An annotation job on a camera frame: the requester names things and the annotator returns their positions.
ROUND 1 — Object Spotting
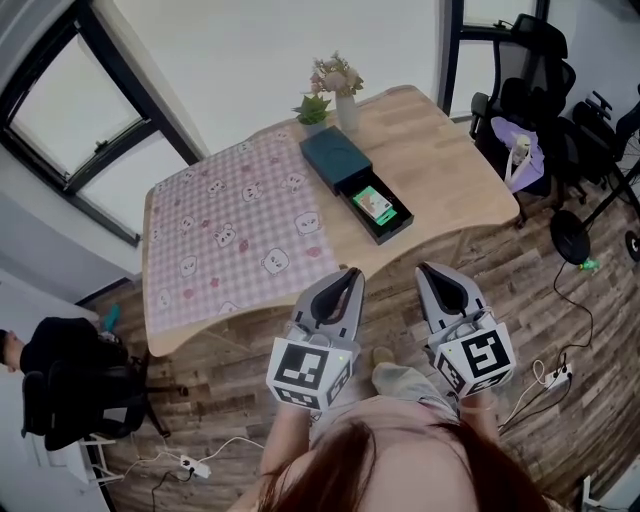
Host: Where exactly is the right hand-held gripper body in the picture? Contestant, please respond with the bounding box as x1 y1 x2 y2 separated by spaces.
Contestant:
426 307 517 400

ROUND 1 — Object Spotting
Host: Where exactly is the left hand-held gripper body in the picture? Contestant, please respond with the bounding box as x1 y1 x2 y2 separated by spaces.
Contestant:
265 319 363 414

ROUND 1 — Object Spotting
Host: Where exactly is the small green package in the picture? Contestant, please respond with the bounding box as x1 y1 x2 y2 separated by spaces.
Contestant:
372 203 400 227
351 185 394 215

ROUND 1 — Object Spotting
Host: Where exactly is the dark teal drawer container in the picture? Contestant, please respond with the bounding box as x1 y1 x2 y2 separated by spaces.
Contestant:
298 125 416 247

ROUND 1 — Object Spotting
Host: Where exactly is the person's left forearm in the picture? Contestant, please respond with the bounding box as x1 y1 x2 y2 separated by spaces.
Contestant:
258 403 322 482

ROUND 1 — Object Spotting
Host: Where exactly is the person's right forearm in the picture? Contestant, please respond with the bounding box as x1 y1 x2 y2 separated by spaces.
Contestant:
457 393 501 444

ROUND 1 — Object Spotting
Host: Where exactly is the person's beige trouser leg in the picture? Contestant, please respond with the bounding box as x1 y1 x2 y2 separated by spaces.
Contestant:
371 361 460 417

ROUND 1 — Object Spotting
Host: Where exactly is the white power strip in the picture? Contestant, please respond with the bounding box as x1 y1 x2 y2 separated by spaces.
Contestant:
179 453 212 480
542 363 575 392

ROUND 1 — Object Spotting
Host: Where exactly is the pink checked bear mat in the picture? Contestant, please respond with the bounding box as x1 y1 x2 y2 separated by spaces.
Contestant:
143 124 342 337

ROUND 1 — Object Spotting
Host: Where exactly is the black stand with round base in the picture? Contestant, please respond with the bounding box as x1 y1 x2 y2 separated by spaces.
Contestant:
549 149 640 263

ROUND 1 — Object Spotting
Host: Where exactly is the purple cushion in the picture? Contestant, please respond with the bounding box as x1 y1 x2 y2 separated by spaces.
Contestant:
490 115 547 194

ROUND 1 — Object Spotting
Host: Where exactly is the small green potted plant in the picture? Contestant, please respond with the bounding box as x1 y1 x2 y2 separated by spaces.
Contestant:
291 93 333 137

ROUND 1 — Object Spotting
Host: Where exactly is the white vase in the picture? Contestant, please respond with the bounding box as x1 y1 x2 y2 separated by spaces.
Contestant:
334 93 360 133

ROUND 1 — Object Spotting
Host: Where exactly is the teal object on floor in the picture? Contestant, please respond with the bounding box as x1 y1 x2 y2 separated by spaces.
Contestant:
98 302 123 332

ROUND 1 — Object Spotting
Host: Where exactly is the black armrest office chair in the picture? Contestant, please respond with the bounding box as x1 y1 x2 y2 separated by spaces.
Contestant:
571 90 640 192

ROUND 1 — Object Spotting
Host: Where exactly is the black swivel chair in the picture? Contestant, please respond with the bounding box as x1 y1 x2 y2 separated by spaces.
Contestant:
21 355 172 453

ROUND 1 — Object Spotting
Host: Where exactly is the white metal rack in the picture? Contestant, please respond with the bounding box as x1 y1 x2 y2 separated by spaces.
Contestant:
78 432 127 487

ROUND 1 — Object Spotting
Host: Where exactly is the pink flower bouquet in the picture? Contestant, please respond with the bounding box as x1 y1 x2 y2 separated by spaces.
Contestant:
309 50 366 99

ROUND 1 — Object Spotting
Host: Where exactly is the black mesh office chair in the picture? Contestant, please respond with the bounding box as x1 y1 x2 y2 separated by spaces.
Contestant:
469 13 577 201

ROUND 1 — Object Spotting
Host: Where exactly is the black-framed window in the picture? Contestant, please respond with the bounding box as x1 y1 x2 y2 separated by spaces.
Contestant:
438 0 552 120
0 7 204 247

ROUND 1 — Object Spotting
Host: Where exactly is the white cable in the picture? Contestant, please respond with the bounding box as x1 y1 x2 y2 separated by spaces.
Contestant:
498 358 547 429
123 435 267 477

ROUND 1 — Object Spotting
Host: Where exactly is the black floor cable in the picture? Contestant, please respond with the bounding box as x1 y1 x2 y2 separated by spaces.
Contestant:
551 258 597 354

